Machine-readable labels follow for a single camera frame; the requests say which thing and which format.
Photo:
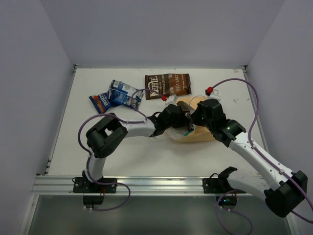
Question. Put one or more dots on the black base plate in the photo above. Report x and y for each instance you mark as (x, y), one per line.
(216, 183)
(83, 185)

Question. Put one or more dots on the black controller box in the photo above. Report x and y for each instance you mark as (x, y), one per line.
(228, 201)
(93, 200)

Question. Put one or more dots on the left black controller box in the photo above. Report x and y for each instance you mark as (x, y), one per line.
(93, 200)

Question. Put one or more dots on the blue white snack packet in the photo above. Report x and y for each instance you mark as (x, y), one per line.
(124, 94)

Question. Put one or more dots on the blue chip snack bag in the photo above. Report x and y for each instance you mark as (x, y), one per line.
(102, 102)

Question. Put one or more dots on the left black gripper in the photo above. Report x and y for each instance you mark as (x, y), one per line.
(182, 117)

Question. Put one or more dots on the teal Fox's mint bag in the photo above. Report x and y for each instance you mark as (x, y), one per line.
(186, 134)

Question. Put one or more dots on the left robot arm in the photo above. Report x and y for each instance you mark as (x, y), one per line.
(108, 133)

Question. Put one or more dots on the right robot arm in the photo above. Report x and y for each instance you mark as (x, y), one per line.
(285, 188)

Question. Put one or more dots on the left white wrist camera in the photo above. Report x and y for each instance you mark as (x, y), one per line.
(171, 100)

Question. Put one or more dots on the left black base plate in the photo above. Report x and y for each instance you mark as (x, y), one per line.
(83, 185)

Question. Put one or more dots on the right black controller box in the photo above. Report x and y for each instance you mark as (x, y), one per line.
(228, 201)

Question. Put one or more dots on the brown paper bag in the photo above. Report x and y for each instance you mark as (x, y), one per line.
(189, 104)

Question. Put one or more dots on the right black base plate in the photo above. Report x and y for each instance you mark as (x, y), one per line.
(216, 183)

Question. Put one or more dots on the dark brown snack packet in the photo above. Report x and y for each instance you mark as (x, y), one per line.
(167, 85)

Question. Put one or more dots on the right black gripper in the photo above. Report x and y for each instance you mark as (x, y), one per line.
(195, 114)

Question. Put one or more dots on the aluminium mounting rail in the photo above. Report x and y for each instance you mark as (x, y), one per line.
(146, 184)

